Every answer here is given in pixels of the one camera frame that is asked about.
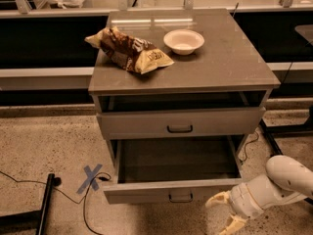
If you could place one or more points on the grey top drawer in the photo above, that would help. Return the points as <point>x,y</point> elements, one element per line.
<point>180,123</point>

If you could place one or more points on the grey drawer cabinet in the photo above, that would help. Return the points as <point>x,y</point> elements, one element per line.
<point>226,72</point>

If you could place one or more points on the blue tape cross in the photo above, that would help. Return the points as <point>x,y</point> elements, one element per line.
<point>90,178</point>

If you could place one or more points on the black stand leg left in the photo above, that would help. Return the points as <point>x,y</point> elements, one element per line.
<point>37,219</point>

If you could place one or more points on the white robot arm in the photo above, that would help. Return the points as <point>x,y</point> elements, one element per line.
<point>285,182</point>

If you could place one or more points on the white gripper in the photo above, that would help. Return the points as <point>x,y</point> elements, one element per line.
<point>240,199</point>

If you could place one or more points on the grey drawer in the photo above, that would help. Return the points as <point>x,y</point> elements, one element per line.
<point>174,170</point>
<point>180,123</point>

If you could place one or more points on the black stand leg right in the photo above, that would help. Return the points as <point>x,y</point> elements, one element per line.
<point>270,137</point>

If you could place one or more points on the white bowl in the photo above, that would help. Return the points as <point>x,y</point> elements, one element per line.
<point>183,41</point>

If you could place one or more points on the brown yellow snack bag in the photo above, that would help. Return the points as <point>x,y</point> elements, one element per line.
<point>128,52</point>

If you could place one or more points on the black stand leg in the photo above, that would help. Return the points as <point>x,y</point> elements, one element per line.
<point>270,137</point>
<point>37,219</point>

